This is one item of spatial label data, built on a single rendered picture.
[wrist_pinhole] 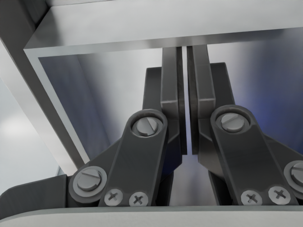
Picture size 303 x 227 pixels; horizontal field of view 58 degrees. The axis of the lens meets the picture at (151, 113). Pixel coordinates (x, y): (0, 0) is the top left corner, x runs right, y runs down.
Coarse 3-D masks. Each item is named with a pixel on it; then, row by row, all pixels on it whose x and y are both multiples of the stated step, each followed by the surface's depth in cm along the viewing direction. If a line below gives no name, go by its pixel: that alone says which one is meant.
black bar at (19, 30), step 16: (0, 0) 11; (16, 0) 10; (32, 0) 11; (0, 16) 11; (16, 16) 11; (32, 16) 11; (0, 32) 12; (16, 32) 12; (32, 32) 11; (16, 48) 12; (16, 64) 13; (32, 80) 13; (48, 96) 14; (48, 112) 15; (64, 128) 16; (64, 144) 17; (80, 160) 18
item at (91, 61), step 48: (144, 0) 12; (192, 0) 11; (240, 0) 11; (288, 0) 10; (48, 48) 10; (96, 48) 10; (144, 48) 10; (240, 48) 14; (288, 48) 13; (96, 96) 16; (240, 96) 16; (288, 96) 16; (96, 144) 17; (288, 144) 19; (192, 192) 25
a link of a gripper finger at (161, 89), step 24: (168, 48) 10; (168, 72) 9; (144, 96) 9; (168, 96) 8; (168, 120) 8; (168, 144) 8; (96, 168) 8; (168, 168) 9; (72, 192) 7; (96, 192) 7
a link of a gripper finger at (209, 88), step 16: (192, 48) 10; (192, 64) 9; (208, 64) 9; (224, 64) 10; (192, 80) 9; (208, 80) 8; (224, 80) 9; (192, 96) 8; (208, 96) 8; (224, 96) 9; (192, 112) 8; (208, 112) 8; (192, 128) 9; (208, 128) 8; (192, 144) 10; (208, 144) 8; (272, 144) 7; (208, 160) 9; (288, 160) 7; (288, 176) 7
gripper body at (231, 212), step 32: (0, 224) 6; (32, 224) 5; (64, 224) 5; (96, 224) 5; (128, 224) 5; (160, 224) 5; (192, 224) 5; (224, 224) 5; (256, 224) 5; (288, 224) 5
